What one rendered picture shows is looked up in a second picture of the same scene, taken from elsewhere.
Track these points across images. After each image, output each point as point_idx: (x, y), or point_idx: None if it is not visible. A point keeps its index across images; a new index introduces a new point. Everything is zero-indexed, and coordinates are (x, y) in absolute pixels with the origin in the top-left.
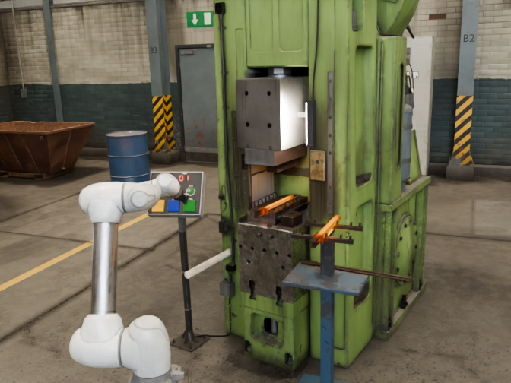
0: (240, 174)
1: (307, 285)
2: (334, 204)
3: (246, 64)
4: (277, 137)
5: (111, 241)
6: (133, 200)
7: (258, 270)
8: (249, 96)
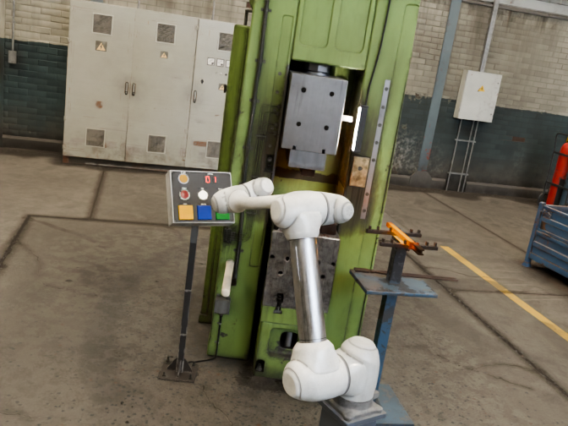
0: (261, 176)
1: (391, 292)
2: (368, 210)
3: (290, 57)
4: (333, 141)
5: (318, 259)
6: (344, 213)
7: (292, 281)
8: (306, 93)
